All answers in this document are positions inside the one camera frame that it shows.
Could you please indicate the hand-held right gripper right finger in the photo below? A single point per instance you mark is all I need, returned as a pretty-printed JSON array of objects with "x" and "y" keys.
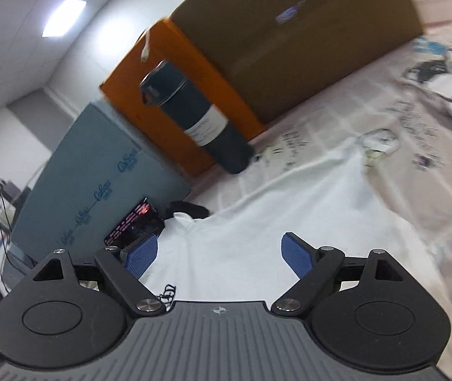
[{"x": 296, "y": 254}]

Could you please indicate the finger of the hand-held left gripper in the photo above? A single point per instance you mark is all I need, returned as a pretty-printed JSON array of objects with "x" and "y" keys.
[{"x": 189, "y": 209}]

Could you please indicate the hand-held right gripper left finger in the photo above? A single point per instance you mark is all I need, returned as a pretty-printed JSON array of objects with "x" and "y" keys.
[{"x": 141, "y": 256}]

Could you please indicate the white t-shirt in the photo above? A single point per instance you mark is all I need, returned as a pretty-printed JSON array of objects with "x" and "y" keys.
[{"x": 269, "y": 214}]

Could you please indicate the light blue cardboard box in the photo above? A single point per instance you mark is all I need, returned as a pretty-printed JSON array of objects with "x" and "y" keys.
[{"x": 91, "y": 190}]

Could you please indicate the dark blue vacuum bottle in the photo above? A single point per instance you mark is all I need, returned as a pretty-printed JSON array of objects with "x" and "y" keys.
[{"x": 202, "y": 123}]

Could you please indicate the orange cardboard box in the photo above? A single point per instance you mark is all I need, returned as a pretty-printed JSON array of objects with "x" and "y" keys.
[{"x": 146, "y": 99}]

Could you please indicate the large brown cardboard box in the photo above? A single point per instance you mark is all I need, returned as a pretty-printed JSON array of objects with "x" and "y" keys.
[{"x": 289, "y": 35}]

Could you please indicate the square ceiling light panel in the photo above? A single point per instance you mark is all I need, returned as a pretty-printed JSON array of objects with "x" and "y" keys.
[{"x": 64, "y": 18}]

